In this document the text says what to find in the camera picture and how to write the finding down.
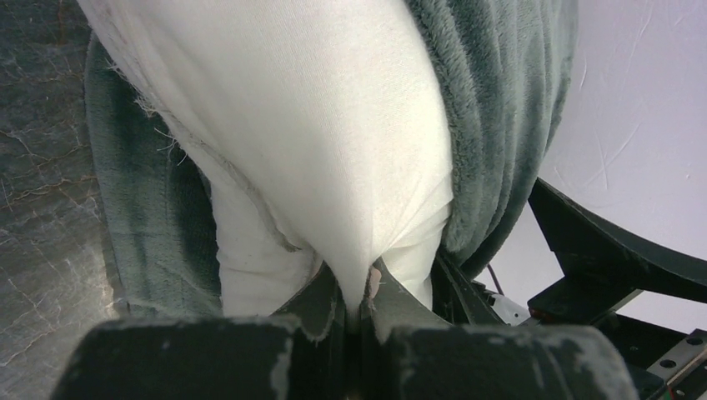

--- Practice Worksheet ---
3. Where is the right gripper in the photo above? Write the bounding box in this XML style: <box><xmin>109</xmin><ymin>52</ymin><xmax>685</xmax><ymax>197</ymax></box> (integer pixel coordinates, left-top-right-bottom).
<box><xmin>433</xmin><ymin>181</ymin><xmax>706</xmax><ymax>399</ymax></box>

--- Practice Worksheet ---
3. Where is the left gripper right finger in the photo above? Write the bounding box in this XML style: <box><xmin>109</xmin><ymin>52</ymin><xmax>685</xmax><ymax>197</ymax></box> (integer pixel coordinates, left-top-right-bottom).
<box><xmin>359</xmin><ymin>260</ymin><xmax>639</xmax><ymax>399</ymax></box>

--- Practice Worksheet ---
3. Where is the zebra striped pillowcase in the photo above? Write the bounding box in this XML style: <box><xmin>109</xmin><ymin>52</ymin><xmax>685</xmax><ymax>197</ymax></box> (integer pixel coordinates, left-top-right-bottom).
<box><xmin>83</xmin><ymin>0</ymin><xmax>580</xmax><ymax>320</ymax></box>

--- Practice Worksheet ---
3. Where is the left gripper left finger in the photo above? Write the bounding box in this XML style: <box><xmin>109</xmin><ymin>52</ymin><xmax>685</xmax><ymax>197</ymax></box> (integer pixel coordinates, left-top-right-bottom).
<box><xmin>52</xmin><ymin>267</ymin><xmax>345</xmax><ymax>399</ymax></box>

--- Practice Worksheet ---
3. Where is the white pillow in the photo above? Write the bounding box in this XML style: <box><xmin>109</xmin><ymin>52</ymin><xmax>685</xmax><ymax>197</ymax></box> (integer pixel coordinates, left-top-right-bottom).
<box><xmin>80</xmin><ymin>1</ymin><xmax>453</xmax><ymax>317</ymax></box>

